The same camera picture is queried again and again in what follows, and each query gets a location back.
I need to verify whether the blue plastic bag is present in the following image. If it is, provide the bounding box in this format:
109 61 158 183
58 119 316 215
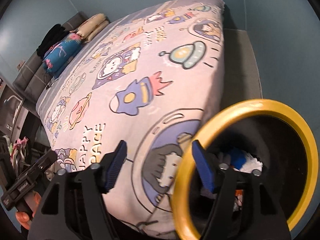
229 150 247 170

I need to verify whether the orange red plastic wrapper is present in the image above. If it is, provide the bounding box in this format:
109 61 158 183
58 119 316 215
233 190 244 212

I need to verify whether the white plastic bag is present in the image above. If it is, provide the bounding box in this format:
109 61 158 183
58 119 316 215
240 153 263 173

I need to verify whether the person's left hand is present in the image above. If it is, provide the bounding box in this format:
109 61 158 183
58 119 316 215
15 191 42 230

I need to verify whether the bedside shelf cabinet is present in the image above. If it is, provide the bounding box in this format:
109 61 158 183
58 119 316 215
1 82 28 142

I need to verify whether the black bin with yellow rim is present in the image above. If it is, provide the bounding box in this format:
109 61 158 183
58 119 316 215
172 99 319 239

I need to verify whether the bed with cartoon space sheet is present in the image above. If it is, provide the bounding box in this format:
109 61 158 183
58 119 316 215
36 0 225 239

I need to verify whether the grey padded headboard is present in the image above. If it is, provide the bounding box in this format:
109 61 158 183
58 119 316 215
12 11 88 105

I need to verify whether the blue floral pillow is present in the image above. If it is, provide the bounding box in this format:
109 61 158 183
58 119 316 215
43 33 82 79

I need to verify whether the beige folded pillow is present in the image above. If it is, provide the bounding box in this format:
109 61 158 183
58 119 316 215
74 14 110 43

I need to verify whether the black clothing pile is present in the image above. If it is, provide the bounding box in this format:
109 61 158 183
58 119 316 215
36 24 69 59

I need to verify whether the black cable on bed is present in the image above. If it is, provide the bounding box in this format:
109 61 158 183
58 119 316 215
45 76 60 90

